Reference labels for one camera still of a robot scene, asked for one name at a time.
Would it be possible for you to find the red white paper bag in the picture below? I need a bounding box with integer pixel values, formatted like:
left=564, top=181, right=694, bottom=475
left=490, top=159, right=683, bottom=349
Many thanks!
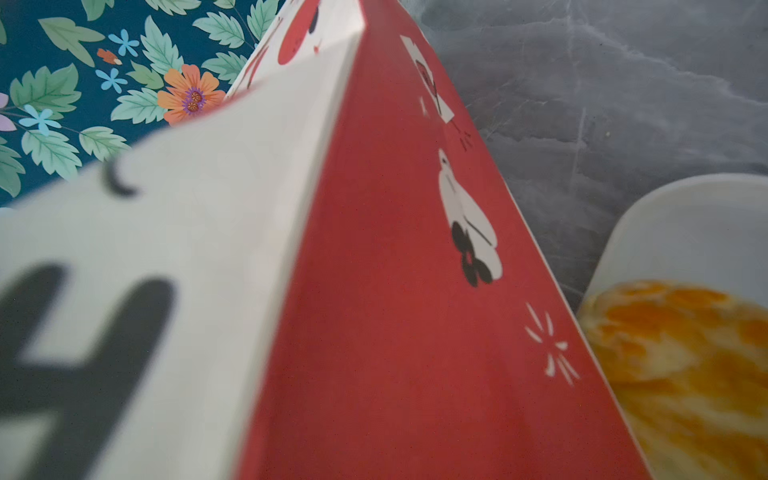
left=1, top=1, right=650, bottom=479

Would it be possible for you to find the swirled fake pastry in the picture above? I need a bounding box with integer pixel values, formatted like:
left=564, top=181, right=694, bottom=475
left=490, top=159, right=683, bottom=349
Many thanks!
left=577, top=280, right=767, bottom=479

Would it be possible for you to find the white plastic tray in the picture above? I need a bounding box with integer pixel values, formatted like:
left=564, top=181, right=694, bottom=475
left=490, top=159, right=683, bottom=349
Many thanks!
left=584, top=173, right=767, bottom=306

